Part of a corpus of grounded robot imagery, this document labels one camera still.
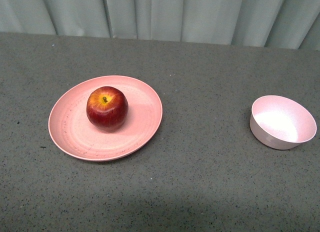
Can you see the red yellow apple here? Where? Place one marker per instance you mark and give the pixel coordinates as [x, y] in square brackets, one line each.
[107, 108]

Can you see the light pink bowl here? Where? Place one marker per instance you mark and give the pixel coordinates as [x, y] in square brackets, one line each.
[281, 123]

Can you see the pink round plate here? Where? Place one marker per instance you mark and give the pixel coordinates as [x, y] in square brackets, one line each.
[72, 132]

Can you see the white pleated curtain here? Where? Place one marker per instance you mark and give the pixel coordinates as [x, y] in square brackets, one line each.
[290, 24]

